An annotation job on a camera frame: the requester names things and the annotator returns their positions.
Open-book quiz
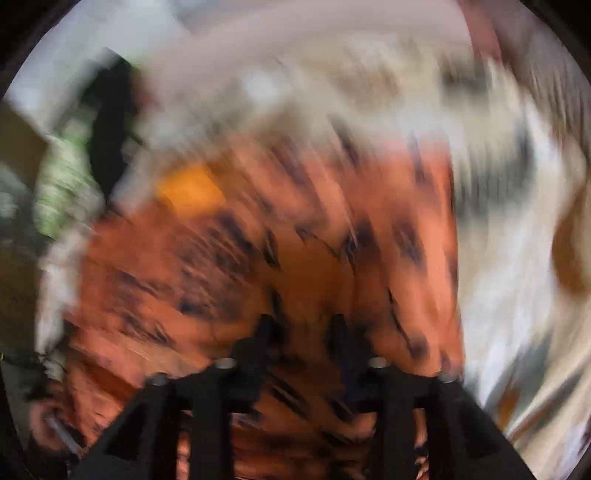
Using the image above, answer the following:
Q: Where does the beige leaf print blanket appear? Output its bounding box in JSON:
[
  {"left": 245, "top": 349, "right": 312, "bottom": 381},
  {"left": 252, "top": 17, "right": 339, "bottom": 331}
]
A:
[{"left": 37, "top": 28, "right": 591, "bottom": 480}]

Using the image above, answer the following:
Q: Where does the pink pillow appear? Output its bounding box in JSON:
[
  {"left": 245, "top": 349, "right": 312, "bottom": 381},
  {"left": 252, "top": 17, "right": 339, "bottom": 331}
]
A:
[{"left": 152, "top": 0, "right": 502, "bottom": 97}]

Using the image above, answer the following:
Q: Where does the green patterned pillow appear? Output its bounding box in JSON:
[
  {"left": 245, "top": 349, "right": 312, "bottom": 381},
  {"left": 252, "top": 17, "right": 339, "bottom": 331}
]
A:
[{"left": 34, "top": 124, "right": 101, "bottom": 241}]

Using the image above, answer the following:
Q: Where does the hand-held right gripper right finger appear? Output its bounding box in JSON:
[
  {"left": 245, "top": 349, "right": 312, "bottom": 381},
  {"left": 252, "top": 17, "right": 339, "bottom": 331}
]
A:
[{"left": 327, "top": 313, "right": 537, "bottom": 480}]

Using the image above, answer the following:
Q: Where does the orange floral pillow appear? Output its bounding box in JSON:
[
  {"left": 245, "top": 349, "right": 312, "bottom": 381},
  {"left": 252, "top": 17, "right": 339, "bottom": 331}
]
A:
[{"left": 60, "top": 134, "right": 467, "bottom": 480}]

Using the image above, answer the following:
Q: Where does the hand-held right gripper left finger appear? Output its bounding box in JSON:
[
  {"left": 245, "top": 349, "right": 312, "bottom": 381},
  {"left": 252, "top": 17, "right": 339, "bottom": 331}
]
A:
[{"left": 69, "top": 313, "right": 279, "bottom": 480}]

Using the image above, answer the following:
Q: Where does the white ornate headboard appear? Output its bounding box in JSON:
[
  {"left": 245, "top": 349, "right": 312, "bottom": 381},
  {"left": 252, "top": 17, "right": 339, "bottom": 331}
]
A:
[{"left": 4, "top": 0, "right": 195, "bottom": 121}]

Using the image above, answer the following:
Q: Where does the black garment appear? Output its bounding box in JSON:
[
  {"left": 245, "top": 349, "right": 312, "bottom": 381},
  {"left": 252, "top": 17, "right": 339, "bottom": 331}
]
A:
[{"left": 87, "top": 55, "right": 145, "bottom": 199}]

